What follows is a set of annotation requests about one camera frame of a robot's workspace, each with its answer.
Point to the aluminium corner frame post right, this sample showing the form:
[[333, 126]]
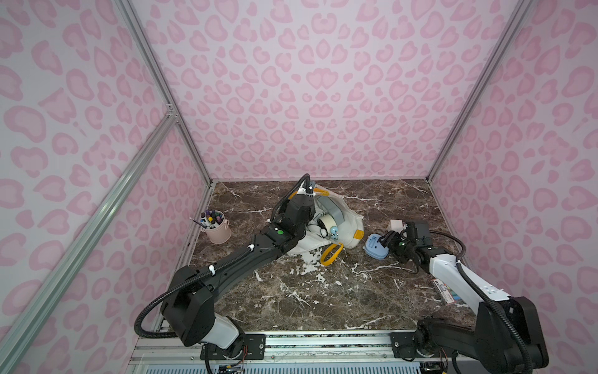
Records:
[[517, 20]]

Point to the aluminium diagonal frame bar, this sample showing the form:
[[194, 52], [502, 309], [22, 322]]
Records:
[[26, 328]]

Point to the aluminium corner frame post left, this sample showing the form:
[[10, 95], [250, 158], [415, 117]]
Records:
[[139, 36]]

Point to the white canvas tote bag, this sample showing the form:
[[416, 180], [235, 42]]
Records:
[[351, 232]]

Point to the white square alarm clock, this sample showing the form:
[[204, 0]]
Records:
[[396, 225]]

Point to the aluminium corner frame post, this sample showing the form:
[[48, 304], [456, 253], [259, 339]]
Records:
[[517, 20], [139, 36]]

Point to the highlighter marker pack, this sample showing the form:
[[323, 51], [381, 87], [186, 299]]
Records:
[[447, 295]]

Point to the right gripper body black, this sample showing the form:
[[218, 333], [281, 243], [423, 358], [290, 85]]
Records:
[[395, 241]]

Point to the light blue alarm clock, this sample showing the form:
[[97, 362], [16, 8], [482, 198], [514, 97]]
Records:
[[374, 248]]

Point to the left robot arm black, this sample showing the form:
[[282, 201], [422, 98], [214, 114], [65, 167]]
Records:
[[190, 308]]

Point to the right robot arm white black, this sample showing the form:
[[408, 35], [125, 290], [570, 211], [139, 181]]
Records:
[[507, 336]]

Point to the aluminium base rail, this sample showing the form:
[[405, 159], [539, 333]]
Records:
[[320, 351]]

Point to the pink pen holder cup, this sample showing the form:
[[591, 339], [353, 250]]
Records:
[[215, 225]]

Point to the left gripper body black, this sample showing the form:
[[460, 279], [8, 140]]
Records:
[[308, 224]]

